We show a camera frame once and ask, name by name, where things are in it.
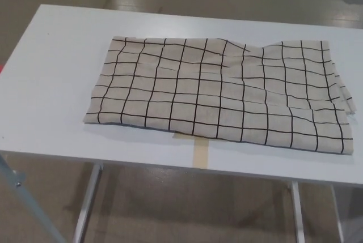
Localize white metal table leg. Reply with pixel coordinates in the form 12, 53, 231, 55
74, 163, 103, 243
330, 185, 344, 243
290, 181, 306, 243

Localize white black-checkered towel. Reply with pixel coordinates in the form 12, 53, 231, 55
82, 36, 357, 156

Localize beige masking tape strip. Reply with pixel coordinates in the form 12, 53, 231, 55
193, 138, 210, 168

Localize grey metal stand bar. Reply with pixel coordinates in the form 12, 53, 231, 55
0, 154, 65, 243

